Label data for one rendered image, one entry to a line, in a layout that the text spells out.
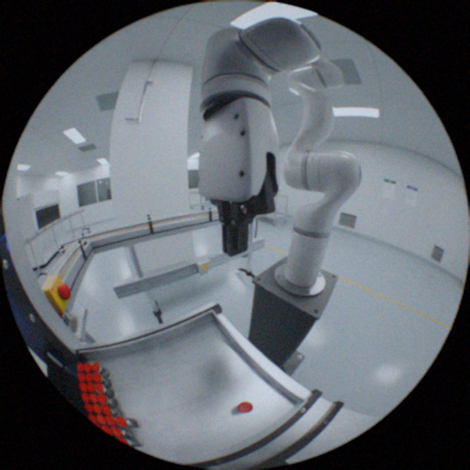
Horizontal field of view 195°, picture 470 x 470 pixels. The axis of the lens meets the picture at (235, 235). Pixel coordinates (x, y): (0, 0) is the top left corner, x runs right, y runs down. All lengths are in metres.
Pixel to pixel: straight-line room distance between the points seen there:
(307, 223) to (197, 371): 0.42
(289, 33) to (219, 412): 0.45
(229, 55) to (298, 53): 0.07
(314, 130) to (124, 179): 1.52
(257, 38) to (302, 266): 0.47
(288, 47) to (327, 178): 0.29
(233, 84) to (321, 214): 0.33
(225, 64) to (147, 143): 1.51
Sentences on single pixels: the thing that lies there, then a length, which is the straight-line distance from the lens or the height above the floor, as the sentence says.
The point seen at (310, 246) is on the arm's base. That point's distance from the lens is 0.40.
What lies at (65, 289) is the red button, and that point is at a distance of 0.43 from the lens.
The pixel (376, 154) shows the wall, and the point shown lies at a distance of 5.11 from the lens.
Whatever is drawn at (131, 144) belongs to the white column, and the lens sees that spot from 1.65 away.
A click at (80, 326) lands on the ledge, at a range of 0.51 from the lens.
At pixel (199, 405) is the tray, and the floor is 0.88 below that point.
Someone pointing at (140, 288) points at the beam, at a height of 0.48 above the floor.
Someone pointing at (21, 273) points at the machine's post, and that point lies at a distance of 0.36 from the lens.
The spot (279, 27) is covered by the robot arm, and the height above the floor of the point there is 1.33.
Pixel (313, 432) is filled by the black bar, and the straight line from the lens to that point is 0.30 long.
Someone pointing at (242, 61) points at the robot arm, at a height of 1.31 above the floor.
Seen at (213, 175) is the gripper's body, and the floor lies 1.18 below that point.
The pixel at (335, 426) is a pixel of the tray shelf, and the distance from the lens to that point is 0.34.
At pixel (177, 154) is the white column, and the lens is 1.66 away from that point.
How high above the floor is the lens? 1.17
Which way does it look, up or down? 21 degrees down
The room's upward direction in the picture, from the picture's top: straight up
